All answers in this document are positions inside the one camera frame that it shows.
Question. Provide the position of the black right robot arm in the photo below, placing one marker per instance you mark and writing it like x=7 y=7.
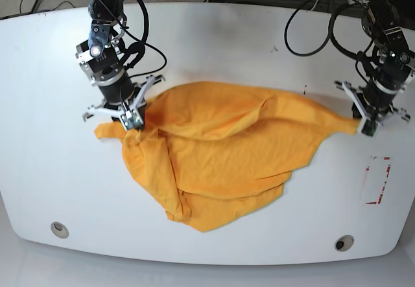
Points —
x=109 y=25

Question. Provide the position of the right table grommet hole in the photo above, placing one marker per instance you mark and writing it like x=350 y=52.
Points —
x=344 y=243

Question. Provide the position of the orange yellow t-shirt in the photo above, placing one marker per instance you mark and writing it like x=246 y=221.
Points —
x=212 y=152

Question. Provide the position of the red tape marker rectangle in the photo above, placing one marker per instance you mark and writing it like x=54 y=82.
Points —
x=375 y=179

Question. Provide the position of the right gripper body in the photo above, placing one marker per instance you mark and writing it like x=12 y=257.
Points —
x=120 y=93

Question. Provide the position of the left table grommet hole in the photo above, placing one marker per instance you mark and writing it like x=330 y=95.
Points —
x=59 y=230

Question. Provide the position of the table grommet hole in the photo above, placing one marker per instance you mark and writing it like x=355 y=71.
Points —
x=59 y=230
x=344 y=243

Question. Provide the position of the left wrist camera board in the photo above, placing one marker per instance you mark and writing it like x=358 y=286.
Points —
x=369 y=128

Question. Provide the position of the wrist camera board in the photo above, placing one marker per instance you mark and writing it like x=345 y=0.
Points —
x=369 y=128
x=132 y=120

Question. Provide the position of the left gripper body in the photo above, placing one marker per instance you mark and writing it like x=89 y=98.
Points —
x=384 y=81

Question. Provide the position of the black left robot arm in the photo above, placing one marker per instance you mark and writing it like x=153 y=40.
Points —
x=382 y=24

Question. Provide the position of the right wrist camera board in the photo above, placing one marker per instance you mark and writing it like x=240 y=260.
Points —
x=132 y=120

